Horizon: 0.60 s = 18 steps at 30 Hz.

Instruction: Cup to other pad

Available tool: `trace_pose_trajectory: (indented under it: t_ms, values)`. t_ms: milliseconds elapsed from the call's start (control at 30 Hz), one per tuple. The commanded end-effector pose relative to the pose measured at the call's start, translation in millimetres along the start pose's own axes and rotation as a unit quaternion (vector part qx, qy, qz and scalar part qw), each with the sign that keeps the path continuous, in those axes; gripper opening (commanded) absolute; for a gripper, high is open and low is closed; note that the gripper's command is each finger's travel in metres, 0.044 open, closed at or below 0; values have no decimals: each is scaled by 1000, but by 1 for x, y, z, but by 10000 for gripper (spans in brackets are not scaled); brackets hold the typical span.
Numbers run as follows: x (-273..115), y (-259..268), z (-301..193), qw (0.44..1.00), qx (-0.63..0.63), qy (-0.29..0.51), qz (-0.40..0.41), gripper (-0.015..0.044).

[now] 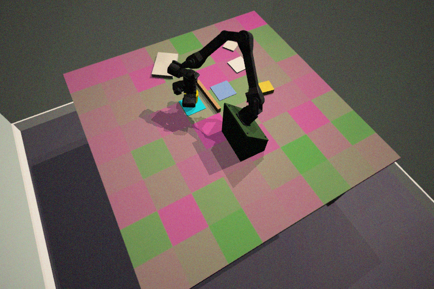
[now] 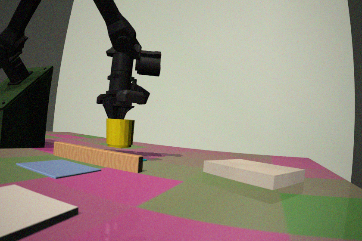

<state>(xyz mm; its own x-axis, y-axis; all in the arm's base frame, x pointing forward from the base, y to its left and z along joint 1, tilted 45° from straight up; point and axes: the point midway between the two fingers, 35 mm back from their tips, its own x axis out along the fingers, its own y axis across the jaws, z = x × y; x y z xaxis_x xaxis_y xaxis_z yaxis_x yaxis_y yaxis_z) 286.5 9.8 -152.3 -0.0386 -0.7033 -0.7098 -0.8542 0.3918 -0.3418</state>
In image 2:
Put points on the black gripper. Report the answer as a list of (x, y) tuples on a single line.
[(117, 101)]

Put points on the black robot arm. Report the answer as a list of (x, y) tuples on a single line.
[(125, 47)]

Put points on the wooden rectangular bar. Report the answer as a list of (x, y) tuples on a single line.
[(106, 158)]

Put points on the yellow cup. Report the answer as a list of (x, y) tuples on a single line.
[(119, 132)]

